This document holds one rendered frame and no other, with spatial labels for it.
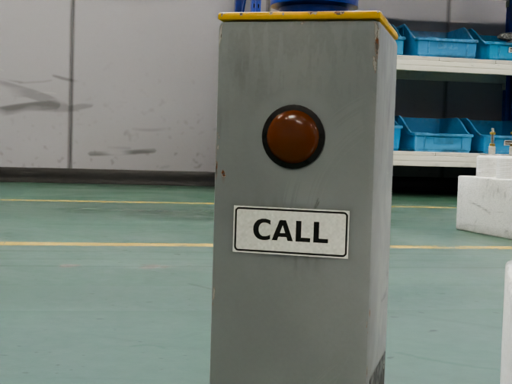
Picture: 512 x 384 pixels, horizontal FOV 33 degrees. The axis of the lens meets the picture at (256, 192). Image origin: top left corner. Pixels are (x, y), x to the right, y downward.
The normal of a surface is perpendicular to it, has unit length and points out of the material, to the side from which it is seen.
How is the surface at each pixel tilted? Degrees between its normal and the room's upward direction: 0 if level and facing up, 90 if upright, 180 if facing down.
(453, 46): 95
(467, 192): 90
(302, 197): 90
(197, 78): 90
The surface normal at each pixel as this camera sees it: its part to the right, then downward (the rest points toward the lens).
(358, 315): -0.25, 0.04
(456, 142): 0.20, 0.15
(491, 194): -0.95, -0.01
